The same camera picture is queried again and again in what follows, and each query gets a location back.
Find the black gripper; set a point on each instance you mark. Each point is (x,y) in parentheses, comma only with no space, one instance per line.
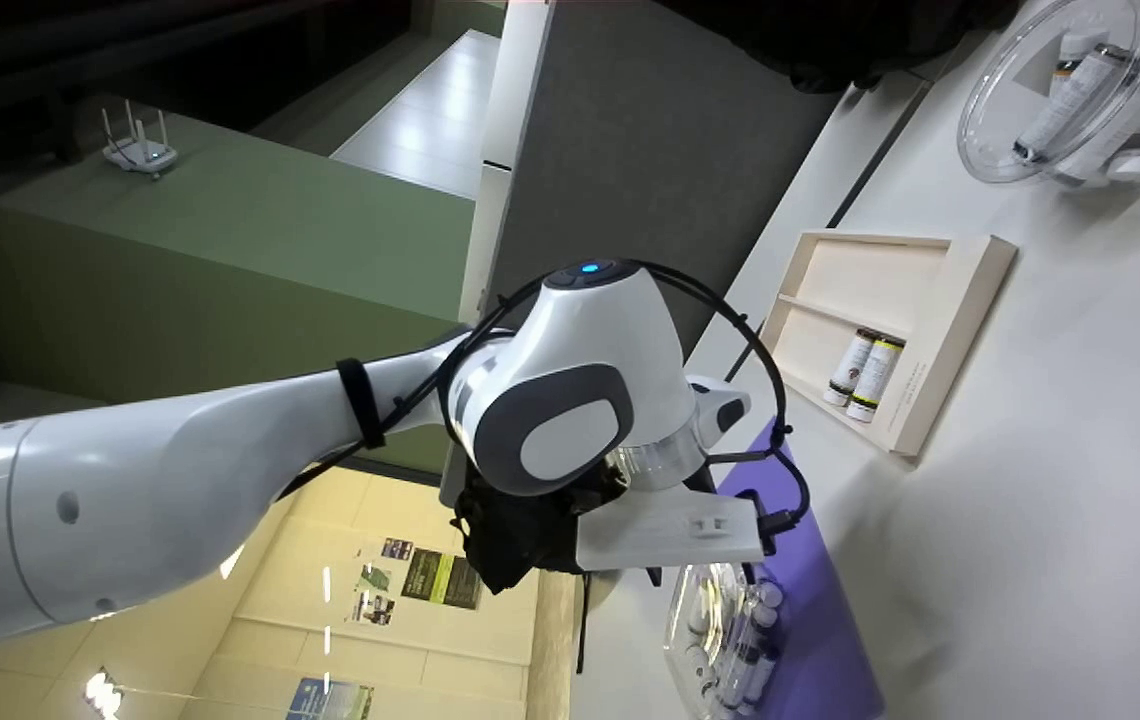
(528,533)

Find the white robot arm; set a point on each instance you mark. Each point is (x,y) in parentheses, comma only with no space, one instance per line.
(170,494)

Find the purple mat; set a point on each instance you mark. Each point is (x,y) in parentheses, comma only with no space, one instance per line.
(821,641)

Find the white battery with yellow band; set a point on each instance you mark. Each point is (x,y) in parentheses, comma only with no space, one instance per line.
(850,365)
(878,383)

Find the gray office divider panel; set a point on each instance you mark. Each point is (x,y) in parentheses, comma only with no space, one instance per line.
(650,160)

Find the light wooden tray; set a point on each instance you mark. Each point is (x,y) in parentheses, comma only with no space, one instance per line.
(954,333)

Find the white wifi router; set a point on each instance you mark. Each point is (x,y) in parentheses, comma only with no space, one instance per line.
(138,147)

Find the black cloth bundle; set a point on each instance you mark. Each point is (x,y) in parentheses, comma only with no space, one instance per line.
(833,34)

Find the clear plastic bowl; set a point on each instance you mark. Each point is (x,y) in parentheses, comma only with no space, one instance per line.
(995,122)

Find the dark wall poster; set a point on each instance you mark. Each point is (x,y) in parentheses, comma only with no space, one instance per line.
(423,579)
(373,610)

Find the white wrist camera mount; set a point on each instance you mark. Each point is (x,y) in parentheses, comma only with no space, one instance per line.
(673,524)

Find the blue wall poster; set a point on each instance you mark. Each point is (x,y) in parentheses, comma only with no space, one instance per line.
(329,696)

